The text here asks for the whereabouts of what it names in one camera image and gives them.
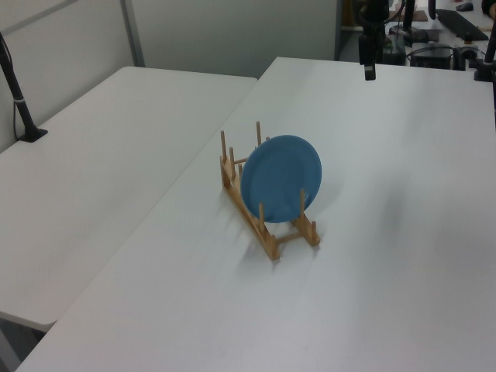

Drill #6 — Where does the black electronics box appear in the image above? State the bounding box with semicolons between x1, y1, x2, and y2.
409;46;455;69

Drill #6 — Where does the black camera pole with base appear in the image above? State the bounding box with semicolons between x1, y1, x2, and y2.
0;31;49;143

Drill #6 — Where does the black monitor stand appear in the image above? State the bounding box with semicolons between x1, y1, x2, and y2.
388;0;430;44

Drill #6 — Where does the wooden plate rack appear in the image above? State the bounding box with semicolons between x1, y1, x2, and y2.
219;120;322;263

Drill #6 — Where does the black cable on pole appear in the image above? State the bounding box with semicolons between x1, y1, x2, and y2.
10;98;22;141

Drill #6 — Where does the black clamp pole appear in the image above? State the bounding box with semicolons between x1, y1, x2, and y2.
474;29;496;82

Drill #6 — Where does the blue round plate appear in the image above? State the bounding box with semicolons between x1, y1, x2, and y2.
239;134;322;225

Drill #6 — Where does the black computer keyboard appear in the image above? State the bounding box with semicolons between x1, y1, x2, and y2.
435;9;490;42

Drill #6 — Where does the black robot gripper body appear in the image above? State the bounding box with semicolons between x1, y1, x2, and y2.
358;33;377;67

